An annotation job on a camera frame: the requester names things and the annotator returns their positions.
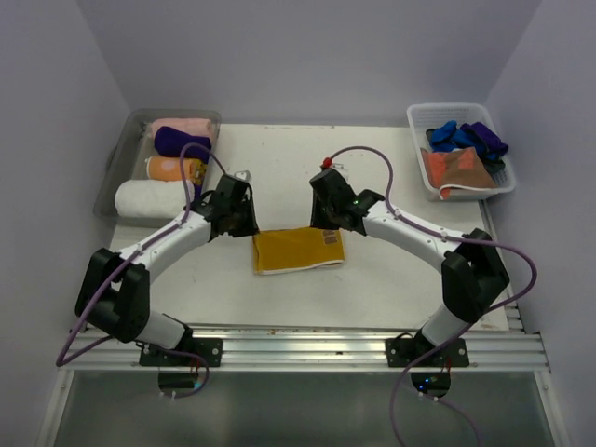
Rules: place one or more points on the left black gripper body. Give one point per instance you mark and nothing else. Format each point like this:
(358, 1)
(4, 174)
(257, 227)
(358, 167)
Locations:
(243, 223)

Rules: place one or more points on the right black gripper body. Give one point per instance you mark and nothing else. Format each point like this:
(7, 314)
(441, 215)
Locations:
(321, 215)

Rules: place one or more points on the yellow bear towel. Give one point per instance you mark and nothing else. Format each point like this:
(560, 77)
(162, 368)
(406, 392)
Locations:
(298, 249)

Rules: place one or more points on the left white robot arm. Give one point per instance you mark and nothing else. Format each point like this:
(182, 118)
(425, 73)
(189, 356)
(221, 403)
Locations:
(115, 293)

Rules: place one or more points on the orange rolled towel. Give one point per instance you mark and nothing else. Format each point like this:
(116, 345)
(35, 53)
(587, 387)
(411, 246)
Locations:
(170, 169)

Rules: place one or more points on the pink rolled towel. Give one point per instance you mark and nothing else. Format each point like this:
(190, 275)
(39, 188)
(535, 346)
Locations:
(193, 126)

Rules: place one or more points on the purple rolled towel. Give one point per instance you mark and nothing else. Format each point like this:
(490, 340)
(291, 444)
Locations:
(169, 142)

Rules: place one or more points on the white rolled towel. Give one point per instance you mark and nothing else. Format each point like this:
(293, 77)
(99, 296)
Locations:
(153, 198)

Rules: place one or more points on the grey plastic tray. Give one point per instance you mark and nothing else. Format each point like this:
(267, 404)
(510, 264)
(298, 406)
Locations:
(127, 160)

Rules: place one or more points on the white plastic basket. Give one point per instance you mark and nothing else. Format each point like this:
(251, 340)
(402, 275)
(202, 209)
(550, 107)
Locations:
(424, 116)

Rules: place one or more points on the blue towel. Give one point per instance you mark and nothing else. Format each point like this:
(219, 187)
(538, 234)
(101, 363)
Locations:
(448, 138)

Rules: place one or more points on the brown orange towel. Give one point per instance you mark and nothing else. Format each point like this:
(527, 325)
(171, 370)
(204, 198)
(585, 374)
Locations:
(458, 171)

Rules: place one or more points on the dark green towel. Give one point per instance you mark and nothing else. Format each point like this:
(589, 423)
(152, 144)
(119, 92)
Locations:
(493, 166)

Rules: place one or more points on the purple towel in basket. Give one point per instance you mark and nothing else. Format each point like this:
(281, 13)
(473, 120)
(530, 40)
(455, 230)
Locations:
(489, 145)

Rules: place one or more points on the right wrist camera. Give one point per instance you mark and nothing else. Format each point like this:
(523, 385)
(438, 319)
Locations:
(329, 163)

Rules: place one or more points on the aluminium mounting rail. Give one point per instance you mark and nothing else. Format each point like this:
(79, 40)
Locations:
(312, 339)

